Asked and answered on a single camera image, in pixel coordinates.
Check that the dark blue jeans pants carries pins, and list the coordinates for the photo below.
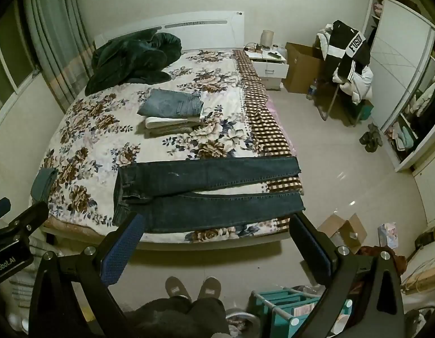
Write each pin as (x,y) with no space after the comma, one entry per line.
(203,176)

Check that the brown checkered bed sheet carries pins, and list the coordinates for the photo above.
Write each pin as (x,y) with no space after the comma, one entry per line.
(263,126)

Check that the white puffer jacket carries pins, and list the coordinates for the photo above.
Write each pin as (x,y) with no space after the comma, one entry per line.
(362,84)

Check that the white nightstand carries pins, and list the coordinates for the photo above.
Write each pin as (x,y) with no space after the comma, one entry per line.
(270,72)

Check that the teal folded cloth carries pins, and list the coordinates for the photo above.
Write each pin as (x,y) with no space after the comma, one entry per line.
(43,183)

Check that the plastic water bottle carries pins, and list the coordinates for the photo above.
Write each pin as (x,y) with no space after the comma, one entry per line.
(312,92)

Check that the pink bed sheet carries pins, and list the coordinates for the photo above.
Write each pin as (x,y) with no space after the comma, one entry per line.
(275,108)

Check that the tall brown cardboard box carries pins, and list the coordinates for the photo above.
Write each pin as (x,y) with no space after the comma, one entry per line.
(302,67)

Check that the small table lamp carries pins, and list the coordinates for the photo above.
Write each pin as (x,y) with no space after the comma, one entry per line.
(267,38)

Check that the white wardrobe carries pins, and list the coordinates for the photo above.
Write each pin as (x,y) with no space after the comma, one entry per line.
(397,60)

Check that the pair of dark green slippers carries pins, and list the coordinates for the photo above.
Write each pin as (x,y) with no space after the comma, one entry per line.
(370,139)

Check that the teal storage cart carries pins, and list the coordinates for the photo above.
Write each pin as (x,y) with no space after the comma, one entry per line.
(274,299)

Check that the dark green blanket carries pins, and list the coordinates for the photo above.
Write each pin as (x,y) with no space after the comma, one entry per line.
(133,60)

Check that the white headboard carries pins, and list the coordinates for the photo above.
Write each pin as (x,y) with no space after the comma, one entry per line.
(203,31)

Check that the open flat cardboard box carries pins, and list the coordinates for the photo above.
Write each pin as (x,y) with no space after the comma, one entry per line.
(335,227)

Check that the pastel printed packet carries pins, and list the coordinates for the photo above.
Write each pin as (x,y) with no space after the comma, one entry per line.
(388,234)

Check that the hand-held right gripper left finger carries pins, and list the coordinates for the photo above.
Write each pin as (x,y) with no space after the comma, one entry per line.
(122,253)

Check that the black jacket with white stripes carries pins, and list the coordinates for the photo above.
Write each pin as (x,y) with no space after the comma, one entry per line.
(358,60)

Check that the grey slipper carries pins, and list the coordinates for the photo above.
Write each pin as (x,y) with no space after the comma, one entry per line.
(209,288)
(177,288)

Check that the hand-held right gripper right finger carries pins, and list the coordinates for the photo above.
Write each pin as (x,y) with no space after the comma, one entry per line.
(309,246)

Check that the black phone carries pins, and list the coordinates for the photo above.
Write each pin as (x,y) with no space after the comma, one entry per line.
(274,55)

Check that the white frame window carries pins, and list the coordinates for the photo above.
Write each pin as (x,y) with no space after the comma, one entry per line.
(9,63)

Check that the grey striped curtain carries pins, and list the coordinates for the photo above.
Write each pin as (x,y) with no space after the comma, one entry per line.
(52,42)

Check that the beige folded pants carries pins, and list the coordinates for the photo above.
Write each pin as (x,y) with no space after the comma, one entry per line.
(175,130)

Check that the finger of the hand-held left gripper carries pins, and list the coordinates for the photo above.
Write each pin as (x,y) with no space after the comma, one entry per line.
(1,208)
(29,218)

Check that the person's legs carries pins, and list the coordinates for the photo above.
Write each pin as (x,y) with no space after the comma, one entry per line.
(175,318)

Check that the floral quilt bed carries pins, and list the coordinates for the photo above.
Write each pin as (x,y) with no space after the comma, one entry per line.
(97,141)

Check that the metal frame chair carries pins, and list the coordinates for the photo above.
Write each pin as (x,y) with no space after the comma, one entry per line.
(330,102)

